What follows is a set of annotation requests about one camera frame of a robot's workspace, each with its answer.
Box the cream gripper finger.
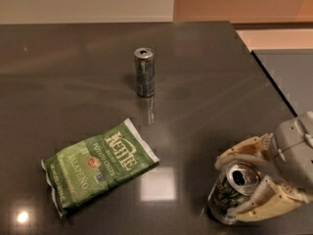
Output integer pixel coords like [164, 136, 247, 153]
[227, 175, 313, 222]
[214, 133, 273, 170]

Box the green Kettle jalapeno chips bag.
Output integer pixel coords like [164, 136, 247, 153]
[41, 119, 158, 217]

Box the tall slim silver can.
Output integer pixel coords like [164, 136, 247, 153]
[134, 47, 155, 97]

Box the green 7up can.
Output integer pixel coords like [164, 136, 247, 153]
[207, 161, 262, 225]

